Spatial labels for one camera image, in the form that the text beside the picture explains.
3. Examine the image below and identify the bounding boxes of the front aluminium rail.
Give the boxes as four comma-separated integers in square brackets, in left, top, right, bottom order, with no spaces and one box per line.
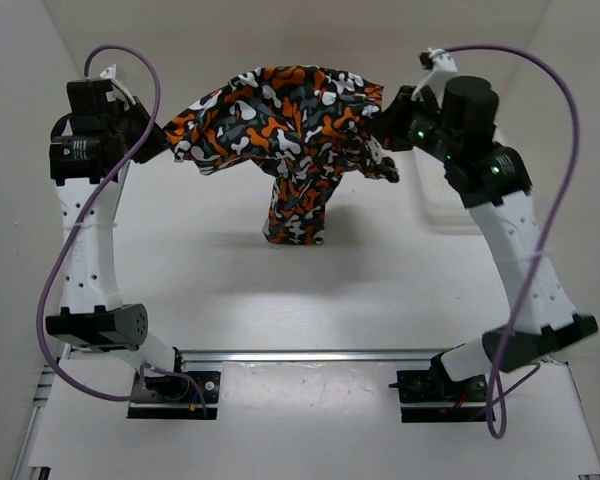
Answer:
[182,349,441,363]

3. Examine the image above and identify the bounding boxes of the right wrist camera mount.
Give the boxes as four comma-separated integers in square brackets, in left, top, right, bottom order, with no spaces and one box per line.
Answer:
[411,48,458,101]

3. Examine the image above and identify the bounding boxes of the orange camouflage shorts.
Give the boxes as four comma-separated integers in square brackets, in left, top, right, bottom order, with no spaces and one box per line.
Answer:
[163,65,400,246]

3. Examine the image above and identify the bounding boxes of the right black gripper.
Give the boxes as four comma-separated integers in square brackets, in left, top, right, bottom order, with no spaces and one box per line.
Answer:
[365,87,460,165]

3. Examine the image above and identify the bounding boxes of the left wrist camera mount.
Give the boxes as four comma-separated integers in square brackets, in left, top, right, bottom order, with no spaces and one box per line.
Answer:
[99,63,136,105]

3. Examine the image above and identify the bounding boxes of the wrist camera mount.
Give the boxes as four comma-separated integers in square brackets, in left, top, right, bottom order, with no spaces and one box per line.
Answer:
[411,48,458,101]
[99,63,136,105]

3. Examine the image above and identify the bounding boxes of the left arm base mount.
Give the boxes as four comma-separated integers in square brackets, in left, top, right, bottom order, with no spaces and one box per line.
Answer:
[127,369,221,421]

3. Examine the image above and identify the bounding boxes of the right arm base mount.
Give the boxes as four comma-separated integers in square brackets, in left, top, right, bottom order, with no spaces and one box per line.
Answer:
[388,370,487,424]

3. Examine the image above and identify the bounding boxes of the white plastic mesh basket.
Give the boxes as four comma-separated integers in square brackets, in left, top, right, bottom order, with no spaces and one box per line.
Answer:
[414,149,479,235]

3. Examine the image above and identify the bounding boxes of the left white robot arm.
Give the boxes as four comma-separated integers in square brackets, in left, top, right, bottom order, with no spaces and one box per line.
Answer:
[45,78,190,400]

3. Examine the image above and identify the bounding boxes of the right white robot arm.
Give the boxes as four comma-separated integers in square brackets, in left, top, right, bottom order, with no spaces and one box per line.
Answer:
[374,76,598,400]

